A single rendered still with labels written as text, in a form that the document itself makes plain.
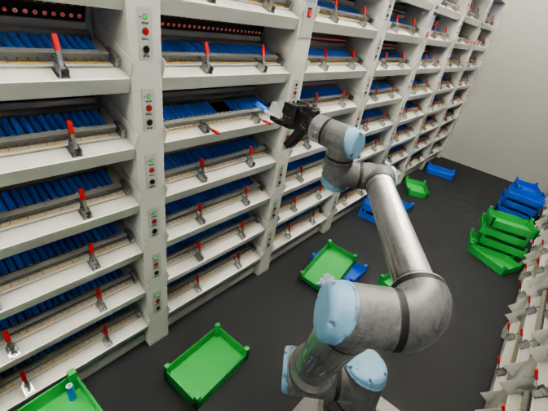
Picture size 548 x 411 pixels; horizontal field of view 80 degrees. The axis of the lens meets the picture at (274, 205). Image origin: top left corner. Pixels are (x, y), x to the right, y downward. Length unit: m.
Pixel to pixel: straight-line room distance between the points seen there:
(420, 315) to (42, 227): 0.97
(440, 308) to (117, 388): 1.28
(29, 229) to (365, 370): 1.07
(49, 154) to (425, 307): 0.94
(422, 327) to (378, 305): 0.08
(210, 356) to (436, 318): 1.16
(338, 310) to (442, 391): 1.31
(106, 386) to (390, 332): 1.24
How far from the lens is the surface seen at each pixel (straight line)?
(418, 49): 2.72
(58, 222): 1.12
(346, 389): 1.21
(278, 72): 1.43
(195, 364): 1.62
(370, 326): 0.62
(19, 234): 1.11
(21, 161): 1.02
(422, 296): 0.67
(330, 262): 2.09
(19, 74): 0.97
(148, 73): 1.05
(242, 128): 1.34
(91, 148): 1.07
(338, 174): 1.07
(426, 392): 1.83
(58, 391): 1.24
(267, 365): 1.64
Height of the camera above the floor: 1.36
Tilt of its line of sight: 30 degrees down
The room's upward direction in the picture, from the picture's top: 10 degrees clockwise
